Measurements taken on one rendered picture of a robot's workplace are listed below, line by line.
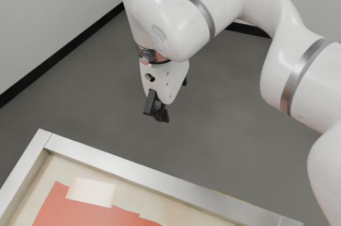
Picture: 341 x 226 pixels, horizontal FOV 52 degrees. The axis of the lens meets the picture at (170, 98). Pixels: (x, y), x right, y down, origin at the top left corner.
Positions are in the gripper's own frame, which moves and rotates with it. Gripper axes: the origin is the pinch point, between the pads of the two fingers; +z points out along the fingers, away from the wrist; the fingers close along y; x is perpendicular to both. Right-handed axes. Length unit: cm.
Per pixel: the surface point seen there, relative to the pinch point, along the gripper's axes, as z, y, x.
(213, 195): 8.9, -12.6, -13.2
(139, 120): 181, 78, 83
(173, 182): 9.0, -12.9, -4.9
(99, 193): 13.0, -19.4, 9.7
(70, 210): 13.4, -24.6, 13.9
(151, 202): 12.8, -17.2, -1.6
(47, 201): 13.4, -24.8, 19.6
